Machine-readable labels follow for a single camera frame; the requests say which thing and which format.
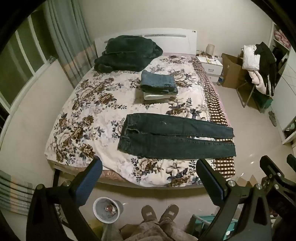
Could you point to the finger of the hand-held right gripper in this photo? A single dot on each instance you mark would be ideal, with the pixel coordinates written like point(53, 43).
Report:
point(291, 161)
point(271, 165)

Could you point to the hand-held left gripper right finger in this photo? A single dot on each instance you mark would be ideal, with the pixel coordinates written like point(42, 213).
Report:
point(214, 187)

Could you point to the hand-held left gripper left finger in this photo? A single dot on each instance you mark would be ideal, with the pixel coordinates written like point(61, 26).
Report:
point(89, 180)

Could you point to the dark blue jeans pants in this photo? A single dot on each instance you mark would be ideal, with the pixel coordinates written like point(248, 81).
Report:
point(175, 129)

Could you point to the white trash bin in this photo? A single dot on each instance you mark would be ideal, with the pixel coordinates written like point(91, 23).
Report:
point(99, 208)

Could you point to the flat cardboard piece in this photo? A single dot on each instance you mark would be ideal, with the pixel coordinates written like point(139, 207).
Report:
point(245, 182)

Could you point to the teal plastic stool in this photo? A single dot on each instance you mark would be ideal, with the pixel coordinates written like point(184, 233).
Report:
point(205, 223)

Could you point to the grey floor slipper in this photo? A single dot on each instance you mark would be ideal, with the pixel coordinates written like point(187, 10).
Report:
point(271, 113)
point(274, 121)

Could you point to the person's right slipper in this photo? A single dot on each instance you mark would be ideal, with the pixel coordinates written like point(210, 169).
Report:
point(170, 213)

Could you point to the person's slipper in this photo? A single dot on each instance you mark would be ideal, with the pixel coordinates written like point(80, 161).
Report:
point(170, 213)
point(149, 214)

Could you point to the green box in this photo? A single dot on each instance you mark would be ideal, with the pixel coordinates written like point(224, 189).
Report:
point(266, 102)

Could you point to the person's left slipper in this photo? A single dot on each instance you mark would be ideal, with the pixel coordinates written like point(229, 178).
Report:
point(149, 214)

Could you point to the metal folding chair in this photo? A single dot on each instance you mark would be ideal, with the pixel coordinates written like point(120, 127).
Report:
point(248, 95)

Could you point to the grey striped curtain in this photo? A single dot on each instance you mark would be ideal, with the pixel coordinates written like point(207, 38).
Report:
point(69, 34)
point(13, 192)

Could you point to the floral print blanket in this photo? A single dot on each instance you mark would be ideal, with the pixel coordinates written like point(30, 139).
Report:
point(92, 104)

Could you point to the person's legs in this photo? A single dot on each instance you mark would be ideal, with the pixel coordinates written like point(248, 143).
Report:
point(150, 231)

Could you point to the brown checkered blanket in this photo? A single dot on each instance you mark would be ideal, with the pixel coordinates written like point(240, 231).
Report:
point(212, 102)

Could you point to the small plastic bottle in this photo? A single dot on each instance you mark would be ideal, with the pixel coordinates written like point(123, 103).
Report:
point(220, 80)

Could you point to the black jacket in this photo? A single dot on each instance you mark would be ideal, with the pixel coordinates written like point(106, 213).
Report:
point(266, 60)

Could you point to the brown cardboard box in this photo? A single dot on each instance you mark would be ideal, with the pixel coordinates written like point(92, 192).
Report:
point(231, 69)

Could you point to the folded light clothes stack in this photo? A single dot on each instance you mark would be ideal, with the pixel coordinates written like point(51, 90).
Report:
point(157, 96)

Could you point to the white jacket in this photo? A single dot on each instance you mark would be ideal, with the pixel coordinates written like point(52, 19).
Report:
point(251, 58)

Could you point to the white nightstand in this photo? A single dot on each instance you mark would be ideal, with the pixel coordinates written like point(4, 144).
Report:
point(211, 67)

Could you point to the folded blue jeans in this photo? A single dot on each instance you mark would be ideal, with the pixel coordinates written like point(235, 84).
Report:
point(157, 81)

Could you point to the pink bedding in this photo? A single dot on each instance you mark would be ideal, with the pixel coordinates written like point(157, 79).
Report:
point(281, 37)

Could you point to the dark green fleece blanket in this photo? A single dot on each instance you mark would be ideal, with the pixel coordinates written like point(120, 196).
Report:
point(129, 51)

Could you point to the window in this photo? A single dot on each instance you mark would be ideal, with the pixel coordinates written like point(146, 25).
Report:
point(18, 58)

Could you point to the white bed frame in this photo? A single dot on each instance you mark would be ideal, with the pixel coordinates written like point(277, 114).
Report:
point(175, 44)

